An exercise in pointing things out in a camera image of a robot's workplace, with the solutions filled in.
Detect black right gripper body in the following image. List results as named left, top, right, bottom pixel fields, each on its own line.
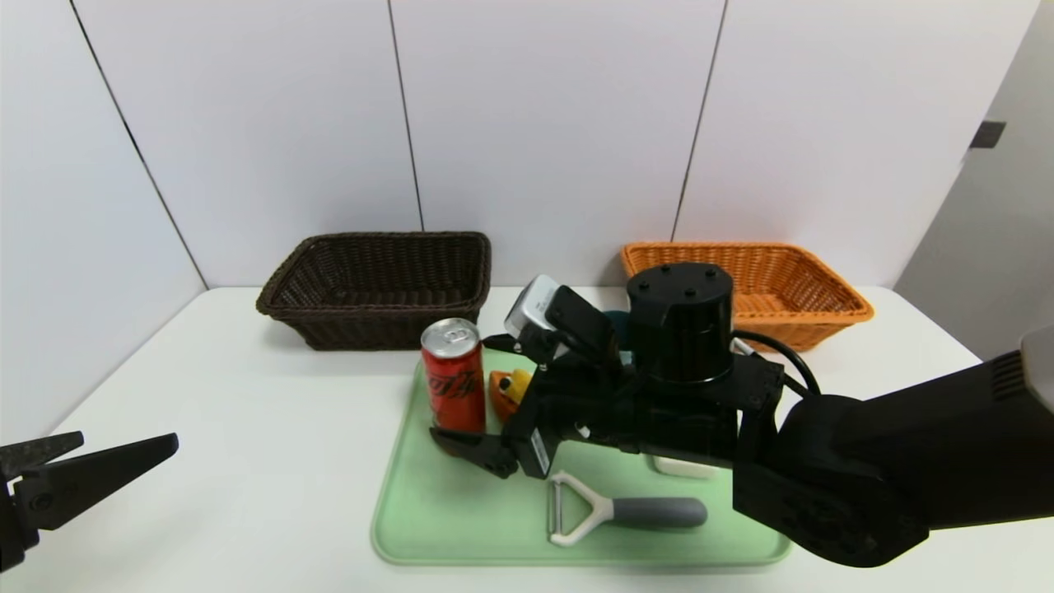
left=503, top=372, right=643, bottom=479

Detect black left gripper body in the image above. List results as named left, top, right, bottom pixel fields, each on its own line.
left=0, top=476, right=41, bottom=574

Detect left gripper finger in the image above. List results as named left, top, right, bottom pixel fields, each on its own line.
left=0, top=430, right=85, bottom=481
left=14, top=432, right=180, bottom=531

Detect toy waffle slice with fruit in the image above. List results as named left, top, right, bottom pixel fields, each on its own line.
left=488, top=368, right=534, bottom=423

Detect red soda can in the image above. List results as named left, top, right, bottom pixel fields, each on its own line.
left=421, top=318, right=487, bottom=435

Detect blue-grey plastic cup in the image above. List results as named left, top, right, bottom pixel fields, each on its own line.
left=604, top=311, right=632, bottom=367

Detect dark brown wicker basket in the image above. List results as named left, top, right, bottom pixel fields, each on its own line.
left=255, top=231, right=492, bottom=353

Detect orange wicker basket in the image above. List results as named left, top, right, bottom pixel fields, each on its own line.
left=619, top=242, right=875, bottom=353

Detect light green plastic tray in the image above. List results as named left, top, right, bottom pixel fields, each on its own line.
left=371, top=344, right=791, bottom=566

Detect white soap bar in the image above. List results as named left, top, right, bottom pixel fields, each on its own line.
left=655, top=455, right=717, bottom=480

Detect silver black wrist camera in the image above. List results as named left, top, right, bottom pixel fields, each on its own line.
left=504, top=276, right=620, bottom=367

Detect white peeler with grey handle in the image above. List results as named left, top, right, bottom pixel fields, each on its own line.
left=547, top=469, right=708, bottom=547

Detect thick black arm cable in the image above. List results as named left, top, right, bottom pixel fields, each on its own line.
left=731, top=329, right=822, bottom=396

